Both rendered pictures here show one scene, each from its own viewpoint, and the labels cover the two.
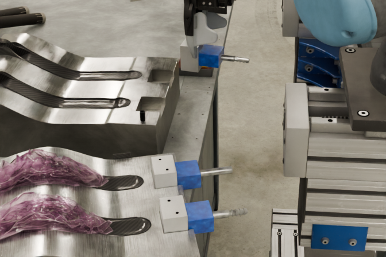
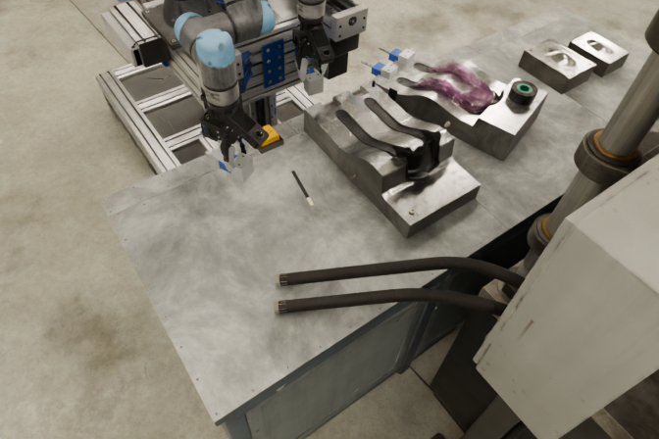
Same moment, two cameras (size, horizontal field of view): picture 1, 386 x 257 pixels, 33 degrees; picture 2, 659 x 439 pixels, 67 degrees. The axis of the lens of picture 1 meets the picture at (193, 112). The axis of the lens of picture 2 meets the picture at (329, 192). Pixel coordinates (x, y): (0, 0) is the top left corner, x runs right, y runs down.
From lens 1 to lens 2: 223 cm
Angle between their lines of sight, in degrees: 90
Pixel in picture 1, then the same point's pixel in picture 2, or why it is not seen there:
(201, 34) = not seen: hidden behind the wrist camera
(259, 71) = not seen: outside the picture
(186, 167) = (380, 67)
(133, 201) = (410, 73)
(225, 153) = (91, 381)
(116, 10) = (208, 249)
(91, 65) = (348, 139)
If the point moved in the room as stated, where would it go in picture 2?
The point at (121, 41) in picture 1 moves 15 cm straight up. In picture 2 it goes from (263, 203) to (259, 166)
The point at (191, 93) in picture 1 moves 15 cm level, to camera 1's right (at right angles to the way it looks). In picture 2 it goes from (297, 127) to (267, 104)
